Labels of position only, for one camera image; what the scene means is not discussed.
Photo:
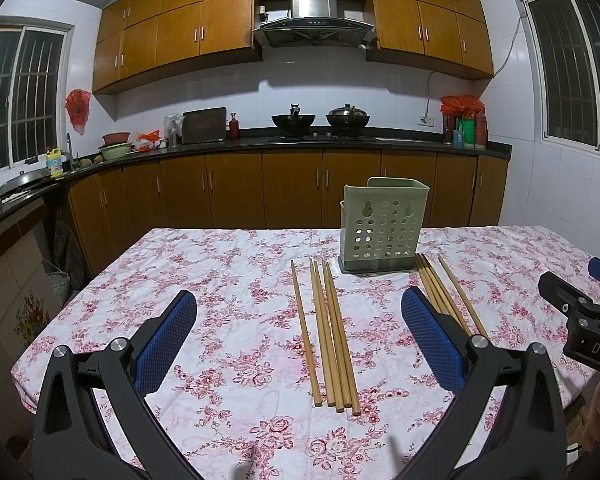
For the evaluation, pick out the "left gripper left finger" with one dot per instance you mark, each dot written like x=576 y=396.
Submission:
x=71 y=440

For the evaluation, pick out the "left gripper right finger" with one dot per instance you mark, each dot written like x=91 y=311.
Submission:
x=528 y=436

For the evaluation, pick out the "wooden chopstick group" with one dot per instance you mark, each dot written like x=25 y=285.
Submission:
x=444 y=297
x=430 y=291
x=435 y=290

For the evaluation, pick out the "person right hand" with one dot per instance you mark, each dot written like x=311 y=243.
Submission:
x=591 y=433

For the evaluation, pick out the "green bottle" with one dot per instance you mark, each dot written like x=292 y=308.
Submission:
x=468 y=127

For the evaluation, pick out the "black countertop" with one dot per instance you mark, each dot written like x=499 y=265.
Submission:
x=24 y=211

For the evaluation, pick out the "green perforated utensil holder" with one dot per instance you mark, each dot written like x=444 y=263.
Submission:
x=380 y=224

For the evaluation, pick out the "red bag over bottles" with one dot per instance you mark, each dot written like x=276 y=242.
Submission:
x=466 y=106

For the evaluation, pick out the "right barred window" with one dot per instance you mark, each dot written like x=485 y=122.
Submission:
x=566 y=38

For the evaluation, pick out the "barred window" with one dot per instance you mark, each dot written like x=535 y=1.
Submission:
x=566 y=38
x=30 y=66

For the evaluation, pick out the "floral pink tablecloth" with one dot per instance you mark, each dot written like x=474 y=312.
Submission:
x=237 y=401

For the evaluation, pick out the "steel pan lid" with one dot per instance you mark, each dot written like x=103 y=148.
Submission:
x=24 y=180

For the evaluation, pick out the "yellow detergent bottle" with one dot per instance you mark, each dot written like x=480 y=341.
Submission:
x=54 y=162

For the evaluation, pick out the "black wok with lid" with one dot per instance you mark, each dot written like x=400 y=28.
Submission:
x=348 y=120

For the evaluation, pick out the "green basin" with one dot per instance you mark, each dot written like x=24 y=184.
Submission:
x=115 y=151

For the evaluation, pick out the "red-brown basin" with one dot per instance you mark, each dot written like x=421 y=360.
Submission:
x=116 y=138

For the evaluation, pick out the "orange plastic bag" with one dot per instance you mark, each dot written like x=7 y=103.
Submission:
x=148 y=141

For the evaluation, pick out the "wooden lower cabinets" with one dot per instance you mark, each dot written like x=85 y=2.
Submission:
x=114 y=208

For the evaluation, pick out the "wooden cabinets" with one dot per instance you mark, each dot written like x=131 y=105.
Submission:
x=140 y=41
x=114 y=208

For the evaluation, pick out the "black wok left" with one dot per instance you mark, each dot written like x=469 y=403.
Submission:
x=294 y=124

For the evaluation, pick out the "dark cutting board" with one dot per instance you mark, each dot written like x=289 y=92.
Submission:
x=201 y=126

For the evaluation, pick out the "red bottle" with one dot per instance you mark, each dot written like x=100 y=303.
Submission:
x=234 y=126

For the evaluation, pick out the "steel range hood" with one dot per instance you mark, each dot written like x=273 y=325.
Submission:
x=319 y=23

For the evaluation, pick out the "left barred window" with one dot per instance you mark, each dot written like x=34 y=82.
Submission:
x=30 y=66

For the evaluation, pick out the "wooden upper cabinets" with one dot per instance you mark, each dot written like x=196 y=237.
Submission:
x=140 y=41

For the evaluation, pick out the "red plastic bag on wall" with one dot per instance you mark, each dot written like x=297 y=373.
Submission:
x=77 y=105

